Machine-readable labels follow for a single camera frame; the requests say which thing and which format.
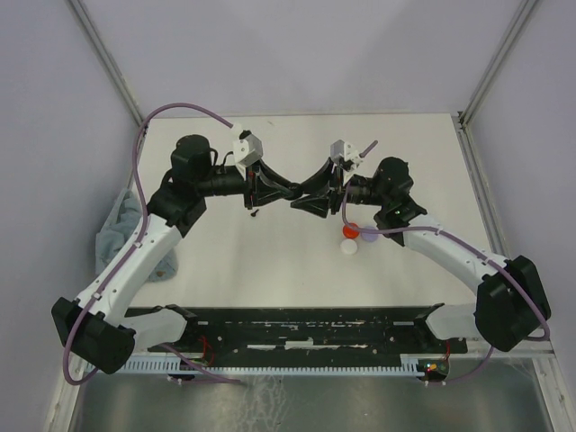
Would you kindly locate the white earbud charging case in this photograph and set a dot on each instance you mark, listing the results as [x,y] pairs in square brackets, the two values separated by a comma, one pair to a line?
[348,246]

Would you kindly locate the right aluminium frame post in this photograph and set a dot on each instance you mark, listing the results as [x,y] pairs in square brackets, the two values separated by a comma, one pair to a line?
[521,18]

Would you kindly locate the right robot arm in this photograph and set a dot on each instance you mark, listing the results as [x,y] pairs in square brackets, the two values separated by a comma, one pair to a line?
[510,303]

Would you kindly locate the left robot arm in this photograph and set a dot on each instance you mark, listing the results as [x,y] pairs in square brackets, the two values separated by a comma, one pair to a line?
[94,326]

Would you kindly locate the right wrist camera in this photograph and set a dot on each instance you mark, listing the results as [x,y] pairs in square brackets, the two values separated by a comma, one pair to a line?
[345,155]

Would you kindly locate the light blue cable duct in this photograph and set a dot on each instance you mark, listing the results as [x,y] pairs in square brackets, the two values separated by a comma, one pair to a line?
[173,365]

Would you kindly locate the blue cloth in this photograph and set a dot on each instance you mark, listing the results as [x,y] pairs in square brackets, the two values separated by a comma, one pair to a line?
[118,226]

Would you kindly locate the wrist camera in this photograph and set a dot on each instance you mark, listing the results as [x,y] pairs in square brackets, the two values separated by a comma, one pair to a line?
[247,148]
[345,155]

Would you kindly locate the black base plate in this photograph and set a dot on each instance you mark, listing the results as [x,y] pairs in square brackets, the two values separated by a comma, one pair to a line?
[290,337]

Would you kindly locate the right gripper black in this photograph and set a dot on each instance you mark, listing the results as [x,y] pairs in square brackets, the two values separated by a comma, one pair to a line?
[319,203]

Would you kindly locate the red round case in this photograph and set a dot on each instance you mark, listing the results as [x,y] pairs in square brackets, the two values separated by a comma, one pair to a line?
[351,231]

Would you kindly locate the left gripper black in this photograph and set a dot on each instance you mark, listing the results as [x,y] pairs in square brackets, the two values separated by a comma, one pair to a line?
[267,193]

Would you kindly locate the black round case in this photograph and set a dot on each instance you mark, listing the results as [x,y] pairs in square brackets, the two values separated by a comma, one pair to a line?
[295,191]

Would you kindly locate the left aluminium frame post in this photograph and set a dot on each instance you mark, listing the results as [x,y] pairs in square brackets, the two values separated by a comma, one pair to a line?
[105,57]

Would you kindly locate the aluminium frame post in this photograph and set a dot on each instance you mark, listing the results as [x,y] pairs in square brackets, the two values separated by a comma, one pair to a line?
[521,18]
[105,57]

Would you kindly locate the purple round case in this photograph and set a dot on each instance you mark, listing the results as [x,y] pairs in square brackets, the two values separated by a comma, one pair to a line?
[370,234]

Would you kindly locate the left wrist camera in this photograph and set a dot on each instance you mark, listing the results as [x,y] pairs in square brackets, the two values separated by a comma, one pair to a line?
[247,148]

